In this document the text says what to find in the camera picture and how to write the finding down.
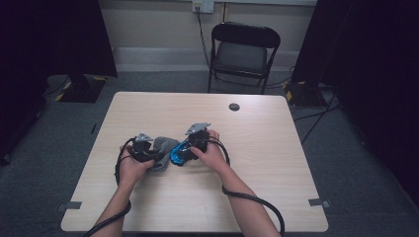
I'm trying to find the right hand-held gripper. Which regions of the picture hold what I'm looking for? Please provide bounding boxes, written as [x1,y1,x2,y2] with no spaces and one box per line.
[185,122,211,154]

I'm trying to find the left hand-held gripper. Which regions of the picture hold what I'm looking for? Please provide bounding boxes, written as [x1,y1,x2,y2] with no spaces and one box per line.
[127,132,156,163]

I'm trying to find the grey towel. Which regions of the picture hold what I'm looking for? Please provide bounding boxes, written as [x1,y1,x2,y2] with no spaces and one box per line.
[147,136,181,172]

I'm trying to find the blue toy car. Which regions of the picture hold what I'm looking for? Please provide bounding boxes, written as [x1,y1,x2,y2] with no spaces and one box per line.
[169,139,199,167]

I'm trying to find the person's right hand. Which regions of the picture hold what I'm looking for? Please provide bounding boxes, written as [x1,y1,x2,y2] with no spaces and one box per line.
[190,128,230,176]

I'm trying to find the person's left hand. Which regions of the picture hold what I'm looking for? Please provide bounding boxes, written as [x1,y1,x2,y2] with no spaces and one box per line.
[118,146,155,188]

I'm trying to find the black stand base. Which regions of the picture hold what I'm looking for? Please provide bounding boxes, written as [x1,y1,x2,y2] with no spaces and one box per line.
[58,74,107,104]
[284,80,327,108]

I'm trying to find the grey tape strip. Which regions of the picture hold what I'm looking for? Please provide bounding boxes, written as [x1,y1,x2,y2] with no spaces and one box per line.
[55,200,83,212]
[308,197,331,208]

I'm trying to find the black folding chair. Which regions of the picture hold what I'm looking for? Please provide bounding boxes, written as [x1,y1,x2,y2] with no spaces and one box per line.
[207,21,282,96]

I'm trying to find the black curtain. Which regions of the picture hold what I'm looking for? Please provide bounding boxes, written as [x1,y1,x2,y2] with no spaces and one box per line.
[291,0,419,209]
[0,0,119,166]

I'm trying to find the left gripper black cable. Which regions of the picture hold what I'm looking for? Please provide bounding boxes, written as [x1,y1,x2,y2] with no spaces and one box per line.
[82,137,136,237]

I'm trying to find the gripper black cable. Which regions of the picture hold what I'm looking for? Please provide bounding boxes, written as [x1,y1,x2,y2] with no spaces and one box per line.
[82,137,136,237]
[207,137,287,237]

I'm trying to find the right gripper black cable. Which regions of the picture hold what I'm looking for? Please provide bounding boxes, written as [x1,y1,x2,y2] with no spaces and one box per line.
[207,137,287,237]

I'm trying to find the black socket cable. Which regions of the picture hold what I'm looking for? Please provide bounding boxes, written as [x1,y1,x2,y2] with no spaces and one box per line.
[196,6,212,68]

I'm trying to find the black floor cable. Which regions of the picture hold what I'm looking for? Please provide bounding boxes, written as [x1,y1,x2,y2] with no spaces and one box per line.
[292,92,342,146]

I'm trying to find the white wall socket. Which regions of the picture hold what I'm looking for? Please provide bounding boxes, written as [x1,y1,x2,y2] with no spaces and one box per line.
[192,0,215,14]

